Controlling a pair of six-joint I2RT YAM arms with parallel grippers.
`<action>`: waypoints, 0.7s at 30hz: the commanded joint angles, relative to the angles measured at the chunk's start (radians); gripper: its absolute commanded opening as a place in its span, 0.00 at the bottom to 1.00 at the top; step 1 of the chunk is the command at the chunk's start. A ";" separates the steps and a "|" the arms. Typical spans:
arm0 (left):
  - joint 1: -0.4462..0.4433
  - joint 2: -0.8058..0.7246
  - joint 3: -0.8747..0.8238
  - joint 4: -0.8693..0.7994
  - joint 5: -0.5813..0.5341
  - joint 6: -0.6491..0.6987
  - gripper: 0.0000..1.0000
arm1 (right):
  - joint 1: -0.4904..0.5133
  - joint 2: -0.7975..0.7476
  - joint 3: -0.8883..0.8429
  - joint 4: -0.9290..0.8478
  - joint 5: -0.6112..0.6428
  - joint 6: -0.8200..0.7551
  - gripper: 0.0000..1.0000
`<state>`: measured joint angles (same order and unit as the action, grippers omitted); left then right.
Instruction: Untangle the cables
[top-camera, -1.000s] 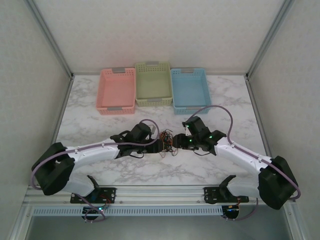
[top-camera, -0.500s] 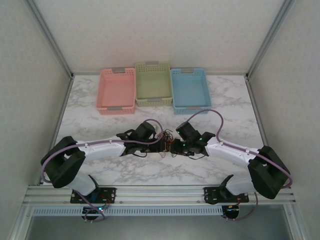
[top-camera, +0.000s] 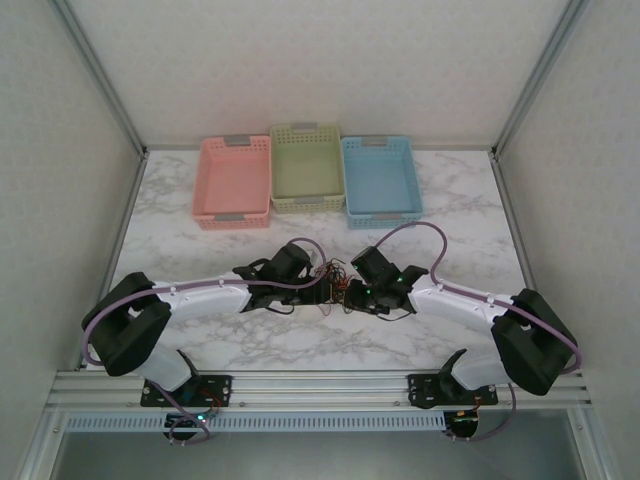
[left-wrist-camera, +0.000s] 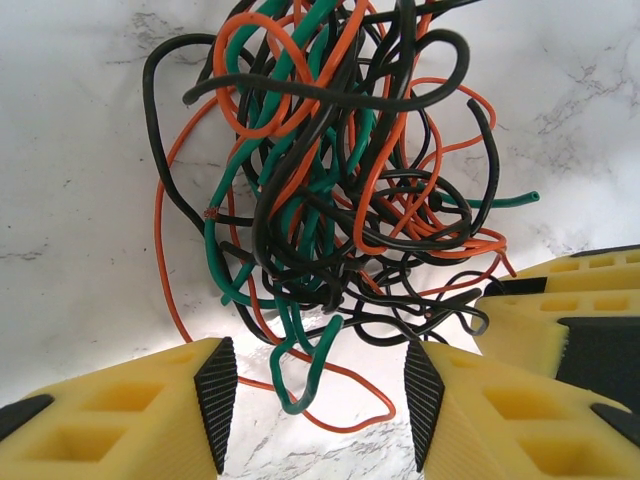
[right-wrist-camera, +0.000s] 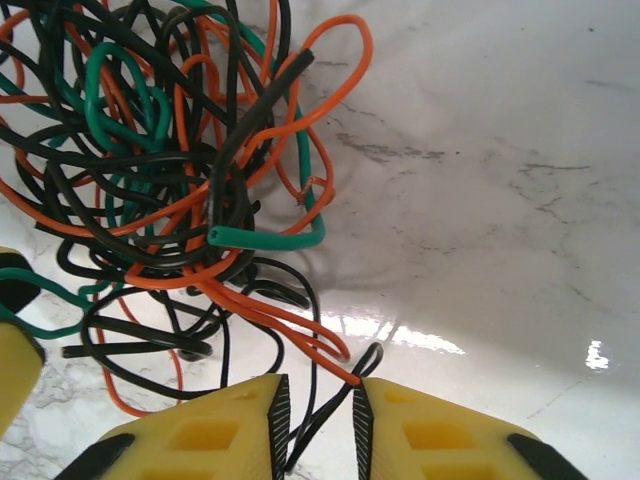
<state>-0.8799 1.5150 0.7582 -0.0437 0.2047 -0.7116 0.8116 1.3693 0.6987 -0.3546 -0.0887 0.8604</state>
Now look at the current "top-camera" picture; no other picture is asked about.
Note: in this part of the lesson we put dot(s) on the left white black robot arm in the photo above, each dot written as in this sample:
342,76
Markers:
210,300

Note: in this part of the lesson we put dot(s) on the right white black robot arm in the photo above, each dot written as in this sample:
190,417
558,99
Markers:
450,302

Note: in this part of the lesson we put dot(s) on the blue plastic basket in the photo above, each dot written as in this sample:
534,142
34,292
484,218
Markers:
382,182

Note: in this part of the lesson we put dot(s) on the green plastic basket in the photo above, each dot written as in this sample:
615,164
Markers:
306,170

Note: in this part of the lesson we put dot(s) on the pink plastic basket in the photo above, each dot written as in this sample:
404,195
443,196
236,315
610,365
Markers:
232,182

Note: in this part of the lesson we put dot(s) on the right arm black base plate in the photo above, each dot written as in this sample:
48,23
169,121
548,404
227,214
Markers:
425,390

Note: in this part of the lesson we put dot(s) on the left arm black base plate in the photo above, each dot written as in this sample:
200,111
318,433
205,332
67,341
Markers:
220,390

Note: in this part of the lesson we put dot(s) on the aluminium frame post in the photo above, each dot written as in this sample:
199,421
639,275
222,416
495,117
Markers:
103,75
537,75

